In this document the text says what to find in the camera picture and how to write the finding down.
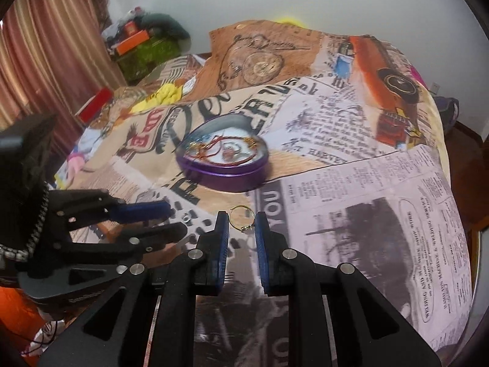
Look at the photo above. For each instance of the gold hoop earring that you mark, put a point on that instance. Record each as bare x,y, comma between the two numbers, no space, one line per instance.
240,207

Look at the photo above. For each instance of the dark green jacket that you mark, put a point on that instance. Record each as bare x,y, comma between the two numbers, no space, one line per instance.
168,25

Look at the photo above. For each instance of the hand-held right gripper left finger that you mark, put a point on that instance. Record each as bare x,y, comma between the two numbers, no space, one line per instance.
223,244

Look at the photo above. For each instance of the white wall outlet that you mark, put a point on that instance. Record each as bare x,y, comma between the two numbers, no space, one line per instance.
435,86

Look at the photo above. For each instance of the dark purple bag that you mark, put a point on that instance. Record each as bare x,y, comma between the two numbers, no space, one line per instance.
449,112

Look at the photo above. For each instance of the purple heart-shaped tin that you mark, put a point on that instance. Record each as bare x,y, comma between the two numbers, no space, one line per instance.
229,179

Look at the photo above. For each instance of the yellow cloth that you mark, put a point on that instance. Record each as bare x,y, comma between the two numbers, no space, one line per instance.
164,93

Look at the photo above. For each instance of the pile of assorted clutter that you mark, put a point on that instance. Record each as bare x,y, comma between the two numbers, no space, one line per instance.
118,23

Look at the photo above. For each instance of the striped brown curtain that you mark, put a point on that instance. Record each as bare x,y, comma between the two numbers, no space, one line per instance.
57,46

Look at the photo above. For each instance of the red flat box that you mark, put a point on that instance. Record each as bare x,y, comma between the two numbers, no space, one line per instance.
95,103

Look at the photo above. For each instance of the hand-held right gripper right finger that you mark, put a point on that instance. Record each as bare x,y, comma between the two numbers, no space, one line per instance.
261,248

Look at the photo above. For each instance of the orange cloth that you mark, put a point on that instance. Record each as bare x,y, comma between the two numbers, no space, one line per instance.
19,313

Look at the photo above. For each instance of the pile of jewellery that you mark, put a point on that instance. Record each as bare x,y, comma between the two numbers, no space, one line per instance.
204,156

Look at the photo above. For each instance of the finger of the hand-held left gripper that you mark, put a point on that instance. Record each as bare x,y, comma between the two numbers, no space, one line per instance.
160,235
145,212

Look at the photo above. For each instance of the yellow plastic stool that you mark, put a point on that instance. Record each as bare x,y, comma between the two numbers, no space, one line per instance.
290,21

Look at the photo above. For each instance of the orange box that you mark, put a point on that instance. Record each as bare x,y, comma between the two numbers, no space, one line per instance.
133,42

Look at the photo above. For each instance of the printed newspaper pattern blanket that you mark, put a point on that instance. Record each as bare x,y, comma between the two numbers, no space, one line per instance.
344,183

